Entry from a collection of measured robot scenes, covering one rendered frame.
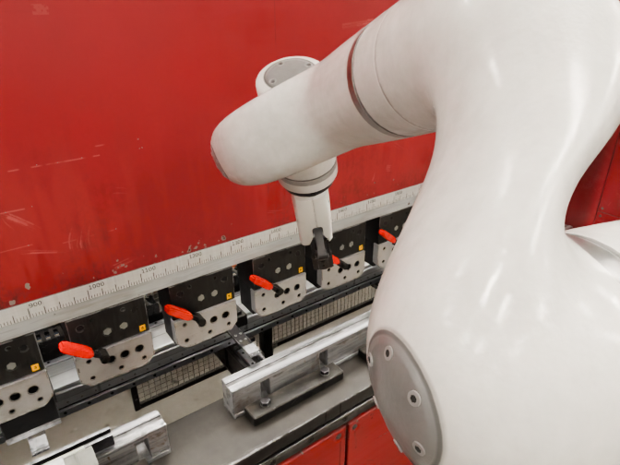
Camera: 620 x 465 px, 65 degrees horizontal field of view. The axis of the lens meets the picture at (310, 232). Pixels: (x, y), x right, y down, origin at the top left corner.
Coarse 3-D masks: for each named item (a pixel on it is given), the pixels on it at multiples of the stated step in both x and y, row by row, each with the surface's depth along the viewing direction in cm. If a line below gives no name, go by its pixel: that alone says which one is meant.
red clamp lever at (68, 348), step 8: (64, 344) 88; (72, 344) 90; (80, 344) 91; (64, 352) 88; (72, 352) 89; (80, 352) 90; (88, 352) 91; (96, 352) 93; (104, 352) 94; (104, 360) 93
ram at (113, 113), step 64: (0, 0) 68; (64, 0) 72; (128, 0) 78; (192, 0) 83; (256, 0) 90; (320, 0) 98; (384, 0) 107; (0, 64) 71; (64, 64) 75; (128, 64) 81; (192, 64) 87; (256, 64) 95; (0, 128) 74; (64, 128) 79; (128, 128) 85; (192, 128) 92; (0, 192) 77; (64, 192) 82; (128, 192) 89; (192, 192) 96; (256, 192) 106; (384, 192) 130; (0, 256) 80; (64, 256) 86; (128, 256) 93; (256, 256) 112; (64, 320) 90
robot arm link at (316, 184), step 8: (336, 160) 64; (336, 168) 65; (320, 176) 63; (328, 176) 64; (280, 184) 66; (288, 184) 64; (296, 184) 63; (304, 184) 63; (312, 184) 63; (320, 184) 64; (328, 184) 65; (296, 192) 64; (304, 192) 64; (312, 192) 64
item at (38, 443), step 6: (54, 396) 118; (42, 432) 109; (30, 438) 107; (36, 438) 107; (42, 438) 107; (30, 444) 106; (36, 444) 106; (42, 444) 106; (48, 444) 106; (30, 450) 105; (36, 450) 105; (42, 450) 105
